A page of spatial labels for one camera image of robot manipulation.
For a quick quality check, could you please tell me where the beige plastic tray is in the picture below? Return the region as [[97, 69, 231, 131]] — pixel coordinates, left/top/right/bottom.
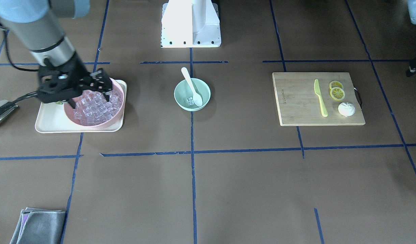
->
[[35, 79, 127, 133]]

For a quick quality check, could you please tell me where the bamboo cutting board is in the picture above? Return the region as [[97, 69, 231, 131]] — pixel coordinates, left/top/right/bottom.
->
[[272, 72, 365, 126]]

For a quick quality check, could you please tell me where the lemon slice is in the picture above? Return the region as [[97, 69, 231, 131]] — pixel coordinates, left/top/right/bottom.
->
[[329, 87, 345, 101], [329, 80, 344, 89]]

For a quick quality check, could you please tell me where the white plastic spoon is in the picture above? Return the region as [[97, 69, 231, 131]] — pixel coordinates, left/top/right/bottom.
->
[[180, 67, 203, 107]]

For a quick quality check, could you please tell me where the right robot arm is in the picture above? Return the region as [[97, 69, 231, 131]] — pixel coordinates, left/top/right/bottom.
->
[[0, 0, 113, 109]]

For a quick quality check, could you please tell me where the white garlic bulb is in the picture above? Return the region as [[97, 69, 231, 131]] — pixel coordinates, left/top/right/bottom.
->
[[338, 102, 356, 117]]

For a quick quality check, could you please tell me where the clear ice cube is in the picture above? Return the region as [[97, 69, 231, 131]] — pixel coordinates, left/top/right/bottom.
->
[[186, 97, 195, 106]]

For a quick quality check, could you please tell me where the green ceramic bowl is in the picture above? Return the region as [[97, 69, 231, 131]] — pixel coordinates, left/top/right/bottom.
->
[[174, 78, 211, 111]]

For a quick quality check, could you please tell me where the folded grey cloth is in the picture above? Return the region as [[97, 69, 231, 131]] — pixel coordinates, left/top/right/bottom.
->
[[9, 207, 66, 244]]

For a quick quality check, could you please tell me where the yellow plastic knife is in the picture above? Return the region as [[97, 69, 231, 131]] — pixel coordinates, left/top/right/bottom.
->
[[314, 79, 328, 118]]

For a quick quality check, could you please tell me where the pink bowl with ice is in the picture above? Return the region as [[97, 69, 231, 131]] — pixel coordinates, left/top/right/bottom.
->
[[63, 79, 126, 130]]

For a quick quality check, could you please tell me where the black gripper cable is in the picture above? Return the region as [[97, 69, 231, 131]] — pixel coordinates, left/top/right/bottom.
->
[[0, 20, 42, 116]]

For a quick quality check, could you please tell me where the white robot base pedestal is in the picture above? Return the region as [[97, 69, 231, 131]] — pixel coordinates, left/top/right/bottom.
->
[[160, 0, 222, 48]]

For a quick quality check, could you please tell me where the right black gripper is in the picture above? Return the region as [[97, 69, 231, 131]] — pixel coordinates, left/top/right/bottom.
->
[[37, 53, 113, 109]]

